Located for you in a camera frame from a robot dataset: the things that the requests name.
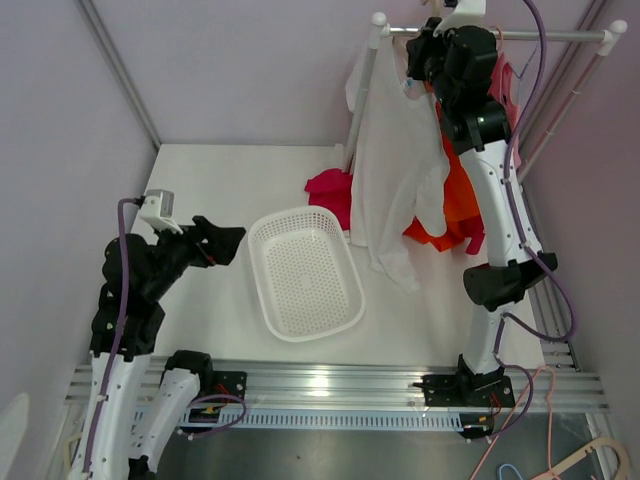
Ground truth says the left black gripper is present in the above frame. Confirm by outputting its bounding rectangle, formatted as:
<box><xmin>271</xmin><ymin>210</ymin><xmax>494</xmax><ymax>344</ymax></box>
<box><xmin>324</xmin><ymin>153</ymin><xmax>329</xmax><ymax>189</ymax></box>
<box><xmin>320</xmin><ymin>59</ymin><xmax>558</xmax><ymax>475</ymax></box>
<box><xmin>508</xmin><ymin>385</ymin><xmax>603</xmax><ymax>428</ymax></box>
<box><xmin>143</xmin><ymin>214</ymin><xmax>244</xmax><ymax>299</ymax></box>

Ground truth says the white t shirt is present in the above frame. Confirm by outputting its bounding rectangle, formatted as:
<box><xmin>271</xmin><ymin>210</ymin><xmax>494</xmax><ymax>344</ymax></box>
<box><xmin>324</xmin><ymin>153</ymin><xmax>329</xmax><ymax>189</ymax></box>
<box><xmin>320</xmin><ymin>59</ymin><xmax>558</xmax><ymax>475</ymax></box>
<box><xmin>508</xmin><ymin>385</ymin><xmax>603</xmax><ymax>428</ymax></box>
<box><xmin>350</xmin><ymin>38</ymin><xmax>449</xmax><ymax>294</ymax></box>

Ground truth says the orange t shirt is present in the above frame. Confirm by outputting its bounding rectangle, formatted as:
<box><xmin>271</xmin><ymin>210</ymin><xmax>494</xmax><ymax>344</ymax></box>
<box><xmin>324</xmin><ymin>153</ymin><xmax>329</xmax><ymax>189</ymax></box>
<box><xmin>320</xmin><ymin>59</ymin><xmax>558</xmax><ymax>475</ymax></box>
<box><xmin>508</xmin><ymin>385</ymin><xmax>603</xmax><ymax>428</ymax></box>
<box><xmin>404</xmin><ymin>96</ymin><xmax>484</xmax><ymax>255</ymax></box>

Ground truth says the beige hanger of white shirt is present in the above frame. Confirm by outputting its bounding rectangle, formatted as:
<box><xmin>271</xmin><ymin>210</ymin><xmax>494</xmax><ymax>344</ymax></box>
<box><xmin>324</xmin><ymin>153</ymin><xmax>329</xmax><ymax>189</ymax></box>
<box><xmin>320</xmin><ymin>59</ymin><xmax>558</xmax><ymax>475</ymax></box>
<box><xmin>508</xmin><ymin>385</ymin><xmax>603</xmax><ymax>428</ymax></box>
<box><xmin>421</xmin><ymin>0</ymin><xmax>445</xmax><ymax>18</ymax></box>

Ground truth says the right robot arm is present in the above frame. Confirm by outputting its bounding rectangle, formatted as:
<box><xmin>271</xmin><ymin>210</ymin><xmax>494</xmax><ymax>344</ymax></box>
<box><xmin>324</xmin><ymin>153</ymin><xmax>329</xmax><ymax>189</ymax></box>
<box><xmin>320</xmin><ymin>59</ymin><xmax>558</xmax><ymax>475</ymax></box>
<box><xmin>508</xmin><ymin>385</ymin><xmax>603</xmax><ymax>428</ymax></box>
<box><xmin>407</xmin><ymin>17</ymin><xmax>558</xmax><ymax>405</ymax></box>

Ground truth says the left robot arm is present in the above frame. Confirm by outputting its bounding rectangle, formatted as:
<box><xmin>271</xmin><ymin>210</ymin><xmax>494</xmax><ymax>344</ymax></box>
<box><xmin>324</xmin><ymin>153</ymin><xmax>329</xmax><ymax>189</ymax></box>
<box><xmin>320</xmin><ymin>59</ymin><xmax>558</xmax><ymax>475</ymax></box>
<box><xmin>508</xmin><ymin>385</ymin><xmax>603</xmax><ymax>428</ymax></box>
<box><xmin>68</xmin><ymin>216</ymin><xmax>246</xmax><ymax>479</ymax></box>

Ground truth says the pink hanger on rack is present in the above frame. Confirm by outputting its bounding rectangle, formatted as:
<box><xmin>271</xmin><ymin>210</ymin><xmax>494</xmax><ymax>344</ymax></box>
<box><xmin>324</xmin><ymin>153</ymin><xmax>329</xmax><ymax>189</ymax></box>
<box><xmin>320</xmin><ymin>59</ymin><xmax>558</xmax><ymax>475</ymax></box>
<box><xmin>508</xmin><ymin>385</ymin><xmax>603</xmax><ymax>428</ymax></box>
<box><xmin>491</xmin><ymin>25</ymin><xmax>504</xmax><ymax>52</ymax></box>

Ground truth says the magenta t shirt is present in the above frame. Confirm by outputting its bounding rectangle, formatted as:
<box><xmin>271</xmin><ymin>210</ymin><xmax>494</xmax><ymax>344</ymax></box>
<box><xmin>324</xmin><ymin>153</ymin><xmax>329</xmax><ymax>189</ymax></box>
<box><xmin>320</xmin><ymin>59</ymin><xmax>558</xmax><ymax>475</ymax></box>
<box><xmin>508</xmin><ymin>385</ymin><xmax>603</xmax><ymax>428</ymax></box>
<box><xmin>304</xmin><ymin>168</ymin><xmax>353</xmax><ymax>231</ymax></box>

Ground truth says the pink hanger on floor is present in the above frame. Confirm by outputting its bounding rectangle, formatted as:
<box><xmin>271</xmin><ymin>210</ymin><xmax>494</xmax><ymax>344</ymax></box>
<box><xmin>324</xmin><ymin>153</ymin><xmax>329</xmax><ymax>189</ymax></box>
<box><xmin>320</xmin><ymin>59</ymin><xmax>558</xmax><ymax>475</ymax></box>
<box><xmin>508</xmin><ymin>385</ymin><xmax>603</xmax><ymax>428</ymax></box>
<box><xmin>469</xmin><ymin>364</ymin><xmax>559</xmax><ymax>480</ymax></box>

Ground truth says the blue hanger on floor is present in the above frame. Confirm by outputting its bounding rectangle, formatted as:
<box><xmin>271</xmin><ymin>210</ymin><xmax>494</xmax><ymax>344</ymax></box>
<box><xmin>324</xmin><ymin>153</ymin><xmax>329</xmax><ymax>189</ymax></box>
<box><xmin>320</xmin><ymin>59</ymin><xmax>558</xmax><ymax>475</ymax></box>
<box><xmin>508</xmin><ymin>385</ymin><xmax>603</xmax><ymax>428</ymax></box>
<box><xmin>497</xmin><ymin>463</ymin><xmax>523</xmax><ymax>480</ymax></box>

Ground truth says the beige hanger on floor right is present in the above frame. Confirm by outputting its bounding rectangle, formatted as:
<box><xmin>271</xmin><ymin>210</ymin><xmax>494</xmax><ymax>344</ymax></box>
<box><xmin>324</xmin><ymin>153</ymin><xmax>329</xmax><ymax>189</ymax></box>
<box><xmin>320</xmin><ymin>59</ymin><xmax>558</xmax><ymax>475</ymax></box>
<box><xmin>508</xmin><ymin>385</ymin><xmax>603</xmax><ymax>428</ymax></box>
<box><xmin>529</xmin><ymin>437</ymin><xmax>631</xmax><ymax>480</ymax></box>

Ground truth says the metal clothes rack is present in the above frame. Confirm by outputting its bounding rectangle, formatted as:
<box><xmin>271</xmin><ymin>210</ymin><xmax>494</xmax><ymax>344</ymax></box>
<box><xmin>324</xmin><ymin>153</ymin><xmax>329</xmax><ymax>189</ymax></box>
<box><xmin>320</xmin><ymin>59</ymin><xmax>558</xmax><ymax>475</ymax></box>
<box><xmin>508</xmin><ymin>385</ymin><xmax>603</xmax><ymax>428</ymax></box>
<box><xmin>343</xmin><ymin>12</ymin><xmax>628</xmax><ymax>181</ymax></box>

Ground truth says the white perforated plastic basket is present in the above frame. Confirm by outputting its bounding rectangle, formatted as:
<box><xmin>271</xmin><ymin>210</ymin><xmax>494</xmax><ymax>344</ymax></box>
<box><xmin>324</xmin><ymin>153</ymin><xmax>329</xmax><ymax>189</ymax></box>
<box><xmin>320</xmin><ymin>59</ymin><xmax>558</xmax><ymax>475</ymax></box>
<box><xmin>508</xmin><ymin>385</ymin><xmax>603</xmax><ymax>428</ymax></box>
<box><xmin>248</xmin><ymin>206</ymin><xmax>366</xmax><ymax>343</ymax></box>

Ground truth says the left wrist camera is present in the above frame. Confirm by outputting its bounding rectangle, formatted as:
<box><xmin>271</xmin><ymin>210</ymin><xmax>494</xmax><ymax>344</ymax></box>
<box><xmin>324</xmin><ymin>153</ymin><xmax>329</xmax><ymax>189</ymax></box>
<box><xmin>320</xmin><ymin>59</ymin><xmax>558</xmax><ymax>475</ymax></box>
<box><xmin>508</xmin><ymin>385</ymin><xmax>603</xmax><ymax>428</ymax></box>
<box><xmin>139</xmin><ymin>189</ymin><xmax>183</xmax><ymax>235</ymax></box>

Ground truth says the blue wire hanger on rack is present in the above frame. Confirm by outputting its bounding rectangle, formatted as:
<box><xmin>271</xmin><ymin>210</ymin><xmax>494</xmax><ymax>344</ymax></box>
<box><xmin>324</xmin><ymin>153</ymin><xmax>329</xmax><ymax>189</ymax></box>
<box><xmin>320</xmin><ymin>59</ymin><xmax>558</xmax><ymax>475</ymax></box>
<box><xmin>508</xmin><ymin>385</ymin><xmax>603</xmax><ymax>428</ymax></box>
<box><xmin>513</xmin><ymin>39</ymin><xmax>540</xmax><ymax>82</ymax></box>

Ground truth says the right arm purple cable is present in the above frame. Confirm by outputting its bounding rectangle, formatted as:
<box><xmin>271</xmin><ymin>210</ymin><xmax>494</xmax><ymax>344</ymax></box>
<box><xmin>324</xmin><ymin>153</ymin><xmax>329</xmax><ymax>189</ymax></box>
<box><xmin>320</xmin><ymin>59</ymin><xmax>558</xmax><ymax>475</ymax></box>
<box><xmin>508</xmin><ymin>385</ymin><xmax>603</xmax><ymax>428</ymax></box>
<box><xmin>492</xmin><ymin>0</ymin><xmax>580</xmax><ymax>361</ymax></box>

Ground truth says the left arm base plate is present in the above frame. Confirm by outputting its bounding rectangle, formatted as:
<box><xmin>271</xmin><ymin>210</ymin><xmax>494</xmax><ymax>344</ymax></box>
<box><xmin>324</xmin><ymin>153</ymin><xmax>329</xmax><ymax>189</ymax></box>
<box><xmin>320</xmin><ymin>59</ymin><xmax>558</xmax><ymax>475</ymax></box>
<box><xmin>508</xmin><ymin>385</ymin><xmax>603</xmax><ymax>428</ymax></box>
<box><xmin>177</xmin><ymin>383</ymin><xmax>249</xmax><ymax>438</ymax></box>

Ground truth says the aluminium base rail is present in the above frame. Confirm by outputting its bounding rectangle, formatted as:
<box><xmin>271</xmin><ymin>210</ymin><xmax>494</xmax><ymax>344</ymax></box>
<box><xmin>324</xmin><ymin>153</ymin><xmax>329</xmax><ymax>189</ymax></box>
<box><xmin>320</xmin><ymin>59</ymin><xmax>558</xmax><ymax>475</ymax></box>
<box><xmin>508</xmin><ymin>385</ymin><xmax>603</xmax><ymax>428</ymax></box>
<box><xmin>63</xmin><ymin>357</ymin><xmax>610</xmax><ymax>431</ymax></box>

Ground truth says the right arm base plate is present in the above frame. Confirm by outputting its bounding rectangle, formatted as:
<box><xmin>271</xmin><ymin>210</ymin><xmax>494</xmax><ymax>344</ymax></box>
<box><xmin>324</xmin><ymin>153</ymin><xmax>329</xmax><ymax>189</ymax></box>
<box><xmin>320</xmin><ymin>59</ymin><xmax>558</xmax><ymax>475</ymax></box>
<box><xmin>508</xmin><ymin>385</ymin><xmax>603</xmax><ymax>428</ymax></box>
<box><xmin>411</xmin><ymin>368</ymin><xmax>515</xmax><ymax>440</ymax></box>

